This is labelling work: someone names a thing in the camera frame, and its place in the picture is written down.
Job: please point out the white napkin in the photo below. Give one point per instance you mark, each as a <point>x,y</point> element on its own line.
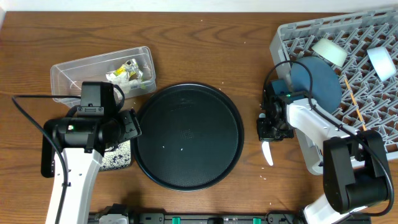
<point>124,81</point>

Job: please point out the clear plastic waste bin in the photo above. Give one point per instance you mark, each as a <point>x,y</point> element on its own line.
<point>67,78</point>

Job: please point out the black rectangular tray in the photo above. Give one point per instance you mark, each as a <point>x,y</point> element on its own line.
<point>116,157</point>

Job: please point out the dark blue plate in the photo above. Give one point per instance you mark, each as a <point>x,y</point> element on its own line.
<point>326,89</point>

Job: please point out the grey plastic dishwasher rack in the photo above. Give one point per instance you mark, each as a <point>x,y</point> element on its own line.
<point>356,33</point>

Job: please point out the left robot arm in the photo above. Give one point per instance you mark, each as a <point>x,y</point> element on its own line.
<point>74,146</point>

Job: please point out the yellow green snack wrapper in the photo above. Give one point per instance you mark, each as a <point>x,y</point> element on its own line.
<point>130,66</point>

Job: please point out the light green bowl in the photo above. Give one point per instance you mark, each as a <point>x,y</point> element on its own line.
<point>330,51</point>

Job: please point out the light blue saucer plate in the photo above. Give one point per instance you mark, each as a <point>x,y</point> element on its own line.
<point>382,63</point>

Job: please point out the short wooden chopstick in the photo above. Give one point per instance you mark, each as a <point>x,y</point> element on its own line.
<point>355,103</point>

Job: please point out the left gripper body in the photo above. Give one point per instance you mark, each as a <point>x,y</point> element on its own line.
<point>116,120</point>

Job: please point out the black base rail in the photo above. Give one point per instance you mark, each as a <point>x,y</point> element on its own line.
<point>119,214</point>

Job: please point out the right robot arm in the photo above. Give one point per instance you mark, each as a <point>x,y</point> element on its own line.
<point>355,169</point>

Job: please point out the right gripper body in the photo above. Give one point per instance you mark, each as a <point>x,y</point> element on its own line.
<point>269,129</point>

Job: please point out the round black serving tray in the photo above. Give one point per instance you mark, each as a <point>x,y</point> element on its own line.
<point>192,137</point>

